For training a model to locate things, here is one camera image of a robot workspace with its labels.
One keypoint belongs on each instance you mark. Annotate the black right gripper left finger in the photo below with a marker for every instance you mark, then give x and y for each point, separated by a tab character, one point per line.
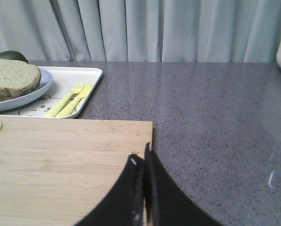
124	203

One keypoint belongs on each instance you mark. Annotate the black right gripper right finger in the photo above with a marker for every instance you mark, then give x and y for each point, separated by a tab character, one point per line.
165	202

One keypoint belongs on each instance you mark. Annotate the light blue round plate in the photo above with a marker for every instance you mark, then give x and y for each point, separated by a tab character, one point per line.
44	85

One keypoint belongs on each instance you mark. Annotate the bread slice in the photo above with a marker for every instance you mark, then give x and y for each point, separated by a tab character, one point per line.
18	78

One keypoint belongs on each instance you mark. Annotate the cream white serving tray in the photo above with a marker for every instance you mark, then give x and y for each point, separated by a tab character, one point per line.
64	79

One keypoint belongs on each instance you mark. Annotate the wooden cutting board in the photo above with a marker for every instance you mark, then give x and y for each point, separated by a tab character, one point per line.
55	171

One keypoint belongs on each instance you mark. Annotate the yellow plastic fork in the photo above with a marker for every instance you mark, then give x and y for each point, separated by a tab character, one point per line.
60	104

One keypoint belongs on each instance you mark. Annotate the grey white curtain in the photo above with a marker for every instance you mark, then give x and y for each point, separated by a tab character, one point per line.
142	30

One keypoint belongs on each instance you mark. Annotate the green lime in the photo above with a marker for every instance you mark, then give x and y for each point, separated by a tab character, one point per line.
13	55

